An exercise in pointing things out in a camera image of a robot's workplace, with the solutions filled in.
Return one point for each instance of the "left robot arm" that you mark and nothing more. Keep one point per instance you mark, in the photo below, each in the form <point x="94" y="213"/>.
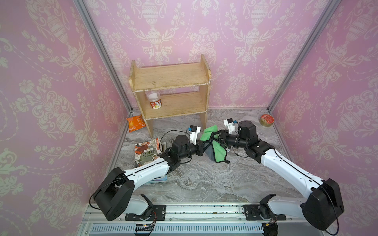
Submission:
<point x="115" y="194"/>

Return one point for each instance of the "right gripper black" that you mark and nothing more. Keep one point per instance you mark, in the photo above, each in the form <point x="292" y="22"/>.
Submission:
<point x="225" y="136"/>

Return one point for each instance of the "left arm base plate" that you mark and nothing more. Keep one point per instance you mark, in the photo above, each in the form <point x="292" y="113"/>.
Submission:
<point x="156" y="212"/>

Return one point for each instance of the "wooden two-tier shelf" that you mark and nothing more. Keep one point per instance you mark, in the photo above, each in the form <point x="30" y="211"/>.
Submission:
<point x="158" y="78"/>

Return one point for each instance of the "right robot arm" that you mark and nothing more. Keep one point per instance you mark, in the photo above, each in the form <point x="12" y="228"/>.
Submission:
<point x="321" y="203"/>

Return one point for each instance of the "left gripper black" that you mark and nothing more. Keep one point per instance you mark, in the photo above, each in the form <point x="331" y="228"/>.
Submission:
<point x="200" y="149"/>

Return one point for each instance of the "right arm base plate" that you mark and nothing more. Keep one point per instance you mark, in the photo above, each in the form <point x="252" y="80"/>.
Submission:
<point x="264" y="213"/>

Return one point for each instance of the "orange snack packet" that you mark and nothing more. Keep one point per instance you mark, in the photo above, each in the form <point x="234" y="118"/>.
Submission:
<point x="136" y="123"/>

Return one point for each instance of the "white plastic jar red label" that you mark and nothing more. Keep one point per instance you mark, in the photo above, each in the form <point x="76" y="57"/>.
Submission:
<point x="154" y="99"/>

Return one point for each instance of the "red illustrated Chinese book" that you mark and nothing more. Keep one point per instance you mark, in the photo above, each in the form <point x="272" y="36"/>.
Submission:
<point x="146" y="152"/>

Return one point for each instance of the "green cloth with black trim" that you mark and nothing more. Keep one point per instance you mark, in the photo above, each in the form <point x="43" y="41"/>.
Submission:
<point x="215" y="151"/>

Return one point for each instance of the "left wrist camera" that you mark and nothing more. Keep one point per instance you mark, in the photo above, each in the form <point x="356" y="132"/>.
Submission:
<point x="193" y="133"/>

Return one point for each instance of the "red round tin can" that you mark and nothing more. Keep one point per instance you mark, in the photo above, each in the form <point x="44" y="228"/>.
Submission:
<point x="266" y="120"/>

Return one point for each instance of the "white book blue swirl cover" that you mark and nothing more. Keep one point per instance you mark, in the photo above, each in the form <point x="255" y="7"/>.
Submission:
<point x="158" y="180"/>

